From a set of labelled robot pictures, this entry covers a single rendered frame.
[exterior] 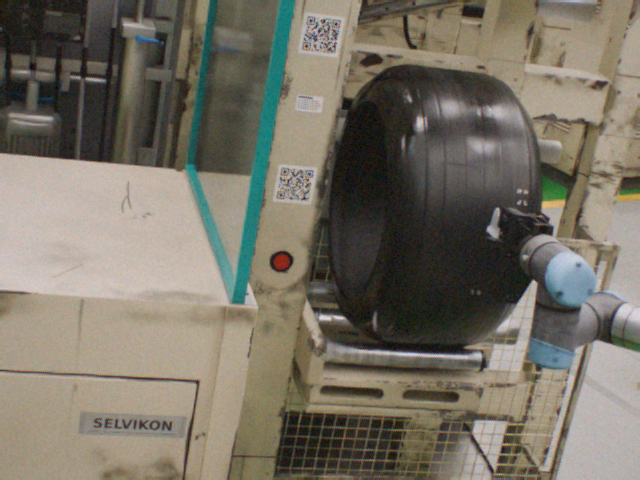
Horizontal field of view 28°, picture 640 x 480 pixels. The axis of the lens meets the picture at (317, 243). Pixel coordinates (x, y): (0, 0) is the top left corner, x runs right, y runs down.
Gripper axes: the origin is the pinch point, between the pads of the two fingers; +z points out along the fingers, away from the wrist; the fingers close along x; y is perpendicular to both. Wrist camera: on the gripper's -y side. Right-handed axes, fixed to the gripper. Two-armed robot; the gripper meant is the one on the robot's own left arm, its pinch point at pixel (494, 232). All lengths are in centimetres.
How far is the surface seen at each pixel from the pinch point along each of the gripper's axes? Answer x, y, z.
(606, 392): -136, -103, 184
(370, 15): 13, 30, 56
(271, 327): 32.5, -29.6, 22.9
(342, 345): 19.5, -29.9, 16.4
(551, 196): -200, -81, 397
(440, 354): -0.8, -30.2, 15.9
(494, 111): -0.9, 19.9, 13.3
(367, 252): 7, -20, 49
